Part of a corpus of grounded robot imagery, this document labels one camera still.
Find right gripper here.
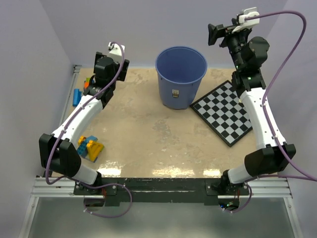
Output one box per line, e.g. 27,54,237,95
208,18,250,71

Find blue trash bag roll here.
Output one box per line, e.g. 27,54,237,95
72,88,82,107

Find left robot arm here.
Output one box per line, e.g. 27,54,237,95
39,46,129,194

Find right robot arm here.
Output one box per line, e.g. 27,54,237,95
208,24,296,195

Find blue plastic trash bin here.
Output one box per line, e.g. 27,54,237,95
155,46,208,110

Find orange blue toy car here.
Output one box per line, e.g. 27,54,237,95
84,77,90,90

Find black white chessboard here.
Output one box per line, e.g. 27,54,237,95
190,80,252,147

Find yellow blue toy block pile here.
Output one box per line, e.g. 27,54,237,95
77,135,104,163

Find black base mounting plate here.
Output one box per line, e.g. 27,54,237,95
74,178,250,206

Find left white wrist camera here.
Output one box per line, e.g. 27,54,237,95
107,42,122,63

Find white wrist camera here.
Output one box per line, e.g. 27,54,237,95
232,7,260,33
107,42,122,63

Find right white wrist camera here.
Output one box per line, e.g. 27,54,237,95
232,7,260,33

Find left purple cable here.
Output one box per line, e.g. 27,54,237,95
45,41,133,218

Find purple cable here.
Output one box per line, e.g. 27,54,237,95
45,41,133,218
221,10,317,214

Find aluminium frame rail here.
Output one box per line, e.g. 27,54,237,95
31,178,292,198

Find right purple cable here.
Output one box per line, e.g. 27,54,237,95
221,10,317,214

